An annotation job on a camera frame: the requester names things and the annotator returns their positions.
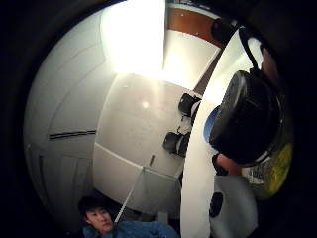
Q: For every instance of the white cloth with black spot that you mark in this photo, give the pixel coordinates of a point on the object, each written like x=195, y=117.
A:
x=236, y=208

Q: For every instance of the blue round plate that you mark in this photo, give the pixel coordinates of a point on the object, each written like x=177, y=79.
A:
x=208, y=124

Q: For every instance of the black office chair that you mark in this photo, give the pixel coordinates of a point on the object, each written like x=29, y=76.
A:
x=175, y=142
x=187, y=104

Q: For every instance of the brown wooden door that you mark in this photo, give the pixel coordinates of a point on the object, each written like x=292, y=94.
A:
x=190, y=21

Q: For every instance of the the person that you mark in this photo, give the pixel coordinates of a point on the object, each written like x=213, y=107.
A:
x=132, y=229

